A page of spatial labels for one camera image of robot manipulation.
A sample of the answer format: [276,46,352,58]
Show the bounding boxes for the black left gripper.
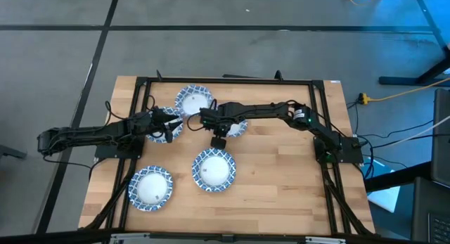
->
[149,108,184,143]

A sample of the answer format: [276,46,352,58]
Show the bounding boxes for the blue-rimmed white paper bowl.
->
[146,106,184,145]
[224,119,249,139]
[174,84,214,117]
[191,148,237,193]
[128,165,174,212]

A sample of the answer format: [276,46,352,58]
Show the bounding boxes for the grey furniture foot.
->
[0,143,27,160]

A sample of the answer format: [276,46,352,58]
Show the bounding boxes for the blue and white sheet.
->
[365,158,401,214]

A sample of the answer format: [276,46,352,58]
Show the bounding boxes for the black floor beam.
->
[364,160,433,193]

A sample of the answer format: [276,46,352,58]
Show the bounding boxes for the dark grey equipment case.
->
[430,88,450,188]

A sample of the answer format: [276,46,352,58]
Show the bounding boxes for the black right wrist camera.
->
[210,136,228,150]

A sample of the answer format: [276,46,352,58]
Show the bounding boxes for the black aluminium table frame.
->
[79,75,375,238]

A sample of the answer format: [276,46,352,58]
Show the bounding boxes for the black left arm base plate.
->
[94,131,146,160]

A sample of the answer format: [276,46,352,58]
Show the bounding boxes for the silver-ended black rail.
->
[105,231,349,244]

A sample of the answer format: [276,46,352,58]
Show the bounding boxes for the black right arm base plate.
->
[313,134,364,165]

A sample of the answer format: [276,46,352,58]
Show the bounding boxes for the yellow extension cord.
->
[357,77,450,105]

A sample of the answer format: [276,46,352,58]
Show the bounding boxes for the black floor cables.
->
[345,99,434,180]

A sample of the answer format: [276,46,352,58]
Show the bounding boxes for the white cable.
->
[396,115,450,140]

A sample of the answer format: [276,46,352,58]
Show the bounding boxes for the black desk frame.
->
[378,0,450,87]

